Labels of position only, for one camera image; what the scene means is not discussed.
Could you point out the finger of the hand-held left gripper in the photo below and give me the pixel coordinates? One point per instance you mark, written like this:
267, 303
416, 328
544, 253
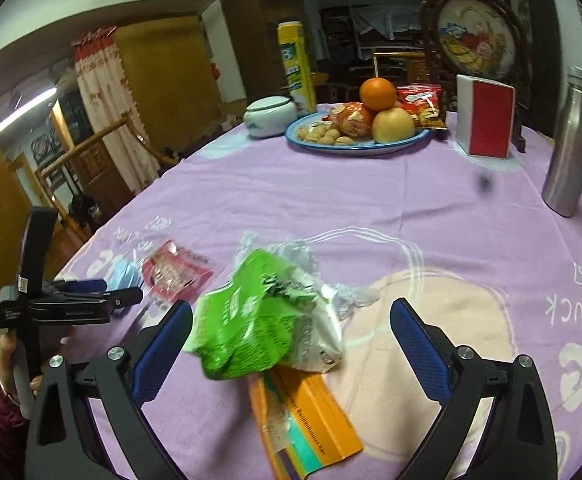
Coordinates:
91, 307
83, 286

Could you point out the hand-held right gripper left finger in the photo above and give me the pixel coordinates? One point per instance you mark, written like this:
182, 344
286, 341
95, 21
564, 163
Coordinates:
161, 347

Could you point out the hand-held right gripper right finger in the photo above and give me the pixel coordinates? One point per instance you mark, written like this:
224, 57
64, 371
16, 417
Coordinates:
418, 350

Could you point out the light blue wrapper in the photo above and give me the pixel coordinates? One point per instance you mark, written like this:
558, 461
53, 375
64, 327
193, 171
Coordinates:
123, 275

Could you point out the red clear packet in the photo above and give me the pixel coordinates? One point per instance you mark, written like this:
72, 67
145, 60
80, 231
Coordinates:
176, 272

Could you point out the green snack wrapper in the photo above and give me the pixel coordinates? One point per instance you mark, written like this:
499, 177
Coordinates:
241, 325

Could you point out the orange paper package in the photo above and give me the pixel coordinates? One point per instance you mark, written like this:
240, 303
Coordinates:
311, 410

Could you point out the person's left hand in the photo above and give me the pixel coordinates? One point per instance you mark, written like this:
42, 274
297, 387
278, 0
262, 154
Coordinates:
7, 360

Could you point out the wooden armchair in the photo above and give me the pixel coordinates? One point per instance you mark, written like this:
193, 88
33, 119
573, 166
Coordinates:
98, 167

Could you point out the fluorescent tube light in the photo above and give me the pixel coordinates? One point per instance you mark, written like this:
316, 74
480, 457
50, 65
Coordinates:
26, 110

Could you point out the floral curtain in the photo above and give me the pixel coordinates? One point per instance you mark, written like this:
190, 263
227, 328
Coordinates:
106, 105

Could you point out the blue rimmed plate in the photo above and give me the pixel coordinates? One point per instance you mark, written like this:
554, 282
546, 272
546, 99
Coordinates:
361, 149

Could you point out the yellow apple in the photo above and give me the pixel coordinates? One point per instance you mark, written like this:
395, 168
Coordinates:
393, 125

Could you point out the pile of walnuts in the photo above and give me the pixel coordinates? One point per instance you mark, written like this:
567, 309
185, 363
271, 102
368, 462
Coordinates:
321, 135

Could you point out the red and white tissue box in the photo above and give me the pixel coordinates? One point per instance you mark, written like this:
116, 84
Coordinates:
488, 120

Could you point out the steel bottle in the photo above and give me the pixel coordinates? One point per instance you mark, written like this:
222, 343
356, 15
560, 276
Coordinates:
568, 160

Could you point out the orange wrapped snack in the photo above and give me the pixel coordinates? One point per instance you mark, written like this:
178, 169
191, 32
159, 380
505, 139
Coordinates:
348, 117

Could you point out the red snack packet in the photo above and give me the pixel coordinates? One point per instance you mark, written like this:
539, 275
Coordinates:
421, 105

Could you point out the white ceramic jar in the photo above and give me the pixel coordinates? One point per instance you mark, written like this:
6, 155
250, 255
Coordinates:
269, 117

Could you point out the orange fruit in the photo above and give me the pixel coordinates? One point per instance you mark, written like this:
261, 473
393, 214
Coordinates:
377, 92

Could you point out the yellow canister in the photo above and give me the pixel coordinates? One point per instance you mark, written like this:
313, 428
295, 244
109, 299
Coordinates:
296, 65

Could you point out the tall wooden cabinet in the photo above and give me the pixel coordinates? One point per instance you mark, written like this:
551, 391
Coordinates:
261, 35

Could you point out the round embroidered table screen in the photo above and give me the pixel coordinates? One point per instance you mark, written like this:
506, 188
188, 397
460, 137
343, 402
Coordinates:
471, 40

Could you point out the white draped cloth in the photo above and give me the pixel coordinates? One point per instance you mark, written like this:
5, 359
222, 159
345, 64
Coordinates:
386, 20

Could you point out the dark framed picture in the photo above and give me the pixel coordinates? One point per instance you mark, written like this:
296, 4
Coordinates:
526, 10

